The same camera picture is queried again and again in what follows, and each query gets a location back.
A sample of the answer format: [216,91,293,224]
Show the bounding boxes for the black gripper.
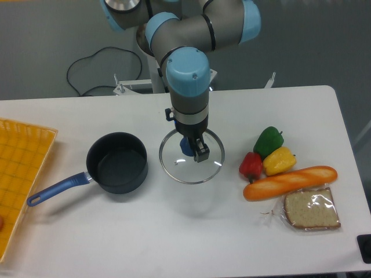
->
[174,117,210,163]

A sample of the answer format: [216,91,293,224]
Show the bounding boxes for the glass lid blue knob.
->
[159,129,225,185]

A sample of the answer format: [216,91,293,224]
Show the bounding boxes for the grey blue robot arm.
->
[101,1,261,162]

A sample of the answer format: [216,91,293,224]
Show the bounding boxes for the red bell pepper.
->
[239,152,263,184]

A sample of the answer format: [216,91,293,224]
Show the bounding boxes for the green bell pepper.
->
[253,126,284,160]

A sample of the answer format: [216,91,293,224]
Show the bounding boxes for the yellow bell pepper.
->
[263,147,297,176]

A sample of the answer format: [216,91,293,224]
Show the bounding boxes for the orange baguette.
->
[243,166,338,201]

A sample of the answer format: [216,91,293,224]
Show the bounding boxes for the bagged bread slice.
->
[261,187,341,232]

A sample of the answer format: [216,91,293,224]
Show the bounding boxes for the yellow plastic basket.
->
[1,118,58,263]

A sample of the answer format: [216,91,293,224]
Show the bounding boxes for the black device at table edge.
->
[357,234,371,264]

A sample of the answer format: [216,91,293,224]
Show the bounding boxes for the dark saucepan blue handle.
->
[27,132,148,207]

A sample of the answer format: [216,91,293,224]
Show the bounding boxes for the black cable on floor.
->
[66,46,143,97]

